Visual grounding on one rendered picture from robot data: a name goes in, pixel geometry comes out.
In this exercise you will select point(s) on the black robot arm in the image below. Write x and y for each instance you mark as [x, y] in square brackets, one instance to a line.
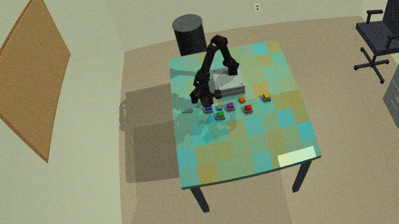
[203, 73]

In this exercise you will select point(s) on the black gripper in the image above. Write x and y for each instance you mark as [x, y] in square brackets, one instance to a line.
[217, 94]

